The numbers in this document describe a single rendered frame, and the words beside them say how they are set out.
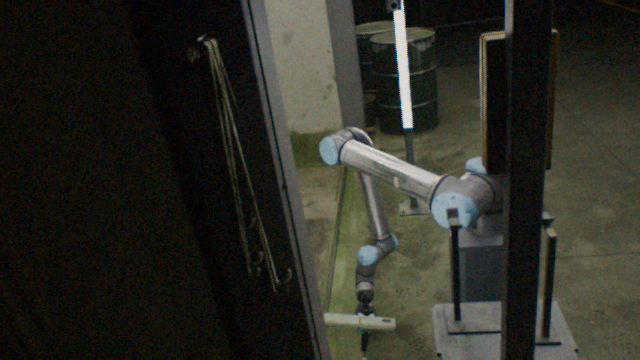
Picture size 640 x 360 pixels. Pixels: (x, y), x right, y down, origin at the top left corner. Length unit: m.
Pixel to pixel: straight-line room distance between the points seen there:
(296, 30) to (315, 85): 0.45
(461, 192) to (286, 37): 2.45
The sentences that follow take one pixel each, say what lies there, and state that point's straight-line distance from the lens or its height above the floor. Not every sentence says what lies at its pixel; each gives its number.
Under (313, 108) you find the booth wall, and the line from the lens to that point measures 4.01.
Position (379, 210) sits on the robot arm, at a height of 0.58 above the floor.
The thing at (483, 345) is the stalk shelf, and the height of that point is 0.79.
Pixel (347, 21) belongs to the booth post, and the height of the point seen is 1.18.
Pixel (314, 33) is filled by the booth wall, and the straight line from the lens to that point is 3.86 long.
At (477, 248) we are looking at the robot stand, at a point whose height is 0.63.
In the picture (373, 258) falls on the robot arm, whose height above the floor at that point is 0.40.
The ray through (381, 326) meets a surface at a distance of 2.19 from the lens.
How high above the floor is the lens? 1.74
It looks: 26 degrees down
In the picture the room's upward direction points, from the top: 10 degrees counter-clockwise
